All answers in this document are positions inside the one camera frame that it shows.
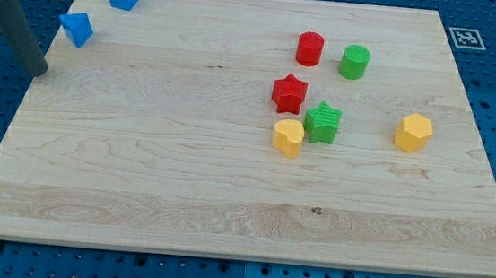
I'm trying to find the green cylinder block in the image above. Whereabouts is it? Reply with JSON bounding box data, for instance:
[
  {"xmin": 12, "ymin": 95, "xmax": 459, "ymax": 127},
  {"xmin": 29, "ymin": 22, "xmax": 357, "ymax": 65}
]
[{"xmin": 338, "ymin": 44, "xmax": 370, "ymax": 80}]

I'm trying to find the blue triangle block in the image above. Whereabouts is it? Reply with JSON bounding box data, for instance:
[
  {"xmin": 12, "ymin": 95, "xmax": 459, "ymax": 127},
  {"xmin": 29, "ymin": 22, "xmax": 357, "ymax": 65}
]
[{"xmin": 58, "ymin": 13, "xmax": 93, "ymax": 48}]

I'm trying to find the white fiducial marker tag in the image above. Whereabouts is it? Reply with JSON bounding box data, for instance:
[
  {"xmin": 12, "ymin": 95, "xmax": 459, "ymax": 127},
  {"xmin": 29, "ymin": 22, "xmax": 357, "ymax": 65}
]
[{"xmin": 448, "ymin": 27, "xmax": 485, "ymax": 51}]

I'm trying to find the red star block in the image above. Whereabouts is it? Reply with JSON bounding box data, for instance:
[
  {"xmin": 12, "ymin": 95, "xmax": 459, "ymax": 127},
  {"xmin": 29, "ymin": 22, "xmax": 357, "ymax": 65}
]
[{"xmin": 272, "ymin": 74, "xmax": 309, "ymax": 115}]

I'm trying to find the yellow hexagon block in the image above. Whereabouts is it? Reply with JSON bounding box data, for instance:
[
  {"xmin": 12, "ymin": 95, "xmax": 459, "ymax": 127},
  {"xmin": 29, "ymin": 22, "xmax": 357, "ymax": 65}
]
[{"xmin": 393, "ymin": 113, "xmax": 433, "ymax": 153}]

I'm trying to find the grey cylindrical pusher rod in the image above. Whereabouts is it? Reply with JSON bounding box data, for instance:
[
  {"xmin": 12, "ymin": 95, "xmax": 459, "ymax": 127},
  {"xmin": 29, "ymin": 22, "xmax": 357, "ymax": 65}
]
[{"xmin": 0, "ymin": 0, "xmax": 48, "ymax": 77}]

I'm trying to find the red cylinder block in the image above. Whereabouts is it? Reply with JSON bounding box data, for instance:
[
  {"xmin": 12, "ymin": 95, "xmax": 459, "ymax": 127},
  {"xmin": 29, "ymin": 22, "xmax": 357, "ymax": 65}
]
[{"xmin": 295, "ymin": 31, "xmax": 324, "ymax": 67}]

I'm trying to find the green star block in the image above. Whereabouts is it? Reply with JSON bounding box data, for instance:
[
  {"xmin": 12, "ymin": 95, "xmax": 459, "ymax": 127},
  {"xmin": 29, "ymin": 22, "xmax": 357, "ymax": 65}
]
[{"xmin": 303, "ymin": 101, "xmax": 343, "ymax": 144}]

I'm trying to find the yellow heart block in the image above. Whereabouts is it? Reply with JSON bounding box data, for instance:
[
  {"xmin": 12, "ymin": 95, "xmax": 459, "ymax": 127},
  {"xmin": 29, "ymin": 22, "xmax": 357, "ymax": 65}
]
[{"xmin": 271, "ymin": 119, "xmax": 305, "ymax": 159}]

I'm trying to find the wooden board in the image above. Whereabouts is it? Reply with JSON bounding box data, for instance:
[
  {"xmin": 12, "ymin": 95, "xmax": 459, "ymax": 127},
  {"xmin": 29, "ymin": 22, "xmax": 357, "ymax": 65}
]
[{"xmin": 0, "ymin": 0, "xmax": 496, "ymax": 278}]

